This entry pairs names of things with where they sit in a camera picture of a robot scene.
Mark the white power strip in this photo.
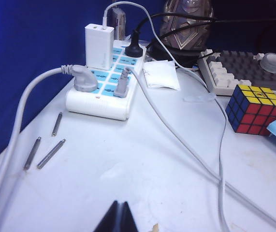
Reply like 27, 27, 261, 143
65, 38, 146, 121

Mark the grey cable with slim plug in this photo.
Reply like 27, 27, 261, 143
114, 67, 276, 232

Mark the white charger block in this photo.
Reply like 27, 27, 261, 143
84, 23, 115, 71

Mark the grey plug adapter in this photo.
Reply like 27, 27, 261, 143
112, 4, 126, 41

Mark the colourful puzzle cube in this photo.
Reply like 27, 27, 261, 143
225, 84, 276, 136

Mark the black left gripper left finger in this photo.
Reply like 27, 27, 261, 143
93, 200, 120, 232

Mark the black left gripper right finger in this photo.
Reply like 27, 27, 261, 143
120, 202, 139, 232

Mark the black cable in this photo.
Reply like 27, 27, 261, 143
147, 18, 276, 58

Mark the thin white charger cable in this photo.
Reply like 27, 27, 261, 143
102, 1, 232, 232

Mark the silver metal standoff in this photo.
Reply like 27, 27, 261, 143
36, 139, 66, 170
23, 137, 42, 171
51, 112, 63, 137

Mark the silver robot figurine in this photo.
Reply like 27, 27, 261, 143
159, 0, 215, 56

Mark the grey cable with round plug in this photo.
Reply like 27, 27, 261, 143
0, 64, 99, 232

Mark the black plug with cable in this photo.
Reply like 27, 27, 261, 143
124, 13, 217, 58

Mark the grey and white keyboard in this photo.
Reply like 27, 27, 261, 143
197, 49, 276, 100

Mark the translucent white bottle cap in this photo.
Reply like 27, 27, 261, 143
260, 52, 276, 73

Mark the white paper sachet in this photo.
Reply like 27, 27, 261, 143
143, 60, 180, 91

